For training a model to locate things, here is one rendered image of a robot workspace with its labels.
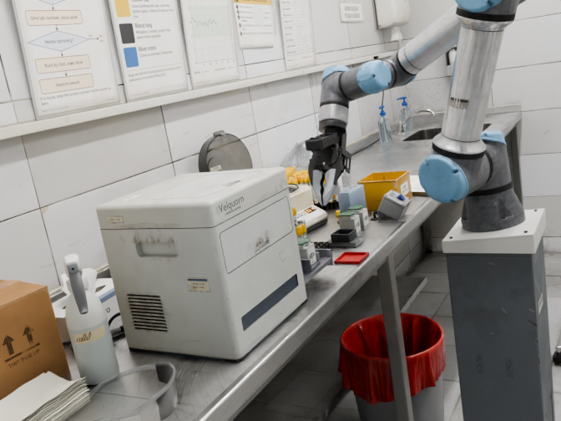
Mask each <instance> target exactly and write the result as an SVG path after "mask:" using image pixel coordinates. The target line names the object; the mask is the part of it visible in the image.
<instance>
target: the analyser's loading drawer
mask: <svg viewBox="0 0 561 421"><path fill-rule="evenodd" d="M315 251H316V260H317V263H316V264H315V265H313V266H311V260H310V259H301V265H302V270H303V275H304V280H305V284H306V283H307V282H308V281H309V280H310V279H311V278H312V277H314V276H315V275H316V274H317V273H318V272H320V271H321V270H322V269H323V268H324V267H326V266H333V265H334V264H333V258H332V252H331V249H315Z"/></svg>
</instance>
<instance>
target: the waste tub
mask: <svg viewBox="0 0 561 421"><path fill-rule="evenodd" d="M409 172H410V170H405V171H390V172H376V173H370V174H369V175H368V176H366V177H364V178H363V179H361V180H359V181H357V184H358V185H364V191H365V197H366V208H367V211H377V210H378V208H379V205H380V204H381V202H382V198H383V196H384V195H385V194H386V193H387V192H388V191H390V190H394V191H396V192H397V193H399V194H402V195H404V196H406V197H407V198H409V199H411V200H412V188H411V181H410V174H409Z"/></svg>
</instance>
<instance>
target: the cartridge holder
mask: <svg viewBox="0 0 561 421"><path fill-rule="evenodd" d="M363 241H364V237H363V236H357V233H356V229H338V230H336V231H335V232H333V233H332V234H331V239H330V240H329V242H330V244H331V247H333V246H344V247H357V246H358V245H359V244H361V243H362V242H363Z"/></svg>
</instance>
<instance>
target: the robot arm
mask: <svg viewBox="0 0 561 421"><path fill-rule="evenodd" d="M525 1H526V0H455V2H456V3H457V4H456V5H455V6H453V7H452V8H451V9H449V10H448V11H447V12H446V13H444V14H443V15H442V16H441V17H440V18H439V19H437V20H436V21H435V22H434V23H432V24H431V25H430V26H429V27H427V28H426V29H425V30H423V31H422V32H421V33H419V34H418V35H417V36H416V37H415V38H414V39H413V40H411V41H410V42H409V43H407V44H406V45H405V46H404V47H402V48H401V49H400V50H399V51H397V52H396V53H395V54H393V55H392V56H391V57H390V58H388V59H384V60H375V61H370V62H366V63H364V64H363V65H360V66H358V67H355V68H352V69H349V68H348V67H346V66H343V65H336V66H333V65H332V66H329V67H327V68H326V69H325V70H324V72H323V77H322V81H321V101H320V112H319V115H318V119H319V121H318V123H319V127H318V130H319V131H320V132H321V133H322V134H320V135H317V136H314V137H311V138H309V139H307V140H305V143H306V150H311V152H312V153H313V154H312V157H311V159H309V161H310V163H309V166H308V175H309V178H310V181H311V185H312V188H313V190H314V193H315V195H316V198H317V200H318V201H319V203H320V204H321V205H327V203H328V202H329V201H330V199H331V198H332V196H333V195H339V194H340V186H339V185H338V183H337V180H338V179H339V178H340V176H341V174H342V173H343V172H344V170H346V172H347V173H348V174H350V170H351V154H350V153H349V152H348V151H347V150H346V136H347V132H346V127H347V125H348V114H349V103H350V101H352V100H354V99H359V98H362V97H365V96H367V95H371V94H378V93H380V92H381V91H384V90H388V89H392V88H395V87H400V86H404V85H406V84H409V83H411V81H413V80H414V79H415V78H416V76H417V74H418V73H419V72H421V71H422V70H423V69H425V68H426V67H427V66H428V65H429V64H431V63H433V62H434V61H435V60H437V59H438V58H440V57H441V56H442V55H444V54H445V53H446V52H447V51H449V50H450V49H451V48H453V47H454V46H456V45H457V52H456V57H455V61H454V66H453V71H452V79H451V83H450V88H449V93H448V97H447V106H446V110H445V114H444V120H443V124H442V132H441V133H440V134H438V135H436V136H435V137H434V138H433V141H432V149H431V154H430V156H428V157H427V158H426V159H425V160H424V161H423V162H422V163H421V164H420V167H419V170H418V179H419V182H420V185H421V187H422V188H423V189H424V190H425V192H426V194H427V195H428V196H430V197H431V198H432V199H434V200H435V201H438V202H441V203H453V202H455V201H458V200H462V199H463V198H464V200H463V206H462V216H461V222H462V228H463V229H464V230H465V231H471V232H489V231H500V230H504V229H508V228H511V227H514V226H517V225H519V224H521V223H523V222H524V221H525V219H526V217H525V212H524V208H523V207H522V205H521V203H520V201H519V199H518V197H517V196H516V194H515V192H514V190H513V184H512V179H511V174H510V169H509V163H508V153H507V148H506V146H507V144H506V142H505V139H504V135H503V133H502V132H501V131H497V130H496V131H488V132H482V131H483V124H484V120H485V116H486V112H487V108H488V101H489V97H490V94H491V89H492V86H493V78H494V74H495V70H496V67H497V62H498V55H499V52H500V48H501V43H502V40H503V33H504V29H505V28H506V27H507V26H508V25H510V24H511V23H513V22H514V20H515V16H516V12H517V8H518V5H519V4H521V3H523V2H525ZM345 158H346V165H345ZM348 159H349V168H347V161H348ZM325 179H326V184H324V180H325Z"/></svg>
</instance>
